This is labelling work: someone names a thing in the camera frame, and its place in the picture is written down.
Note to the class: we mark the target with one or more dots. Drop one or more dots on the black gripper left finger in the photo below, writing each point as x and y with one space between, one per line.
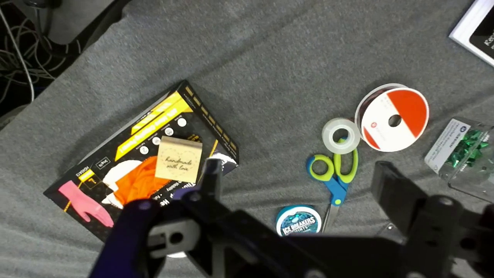
211 178

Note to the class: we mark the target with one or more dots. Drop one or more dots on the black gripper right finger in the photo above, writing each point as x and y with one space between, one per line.
396 198

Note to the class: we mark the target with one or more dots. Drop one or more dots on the small green blue scissors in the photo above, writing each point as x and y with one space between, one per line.
337 188

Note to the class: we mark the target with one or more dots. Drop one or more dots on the clear container green pins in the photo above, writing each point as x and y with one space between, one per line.
464 155

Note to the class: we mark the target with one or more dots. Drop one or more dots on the clear tape roll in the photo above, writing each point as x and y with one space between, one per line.
340 135

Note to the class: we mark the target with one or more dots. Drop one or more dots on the green tape roll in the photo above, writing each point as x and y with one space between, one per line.
299 222

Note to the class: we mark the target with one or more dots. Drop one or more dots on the black white flat box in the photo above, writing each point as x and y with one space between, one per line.
479 32

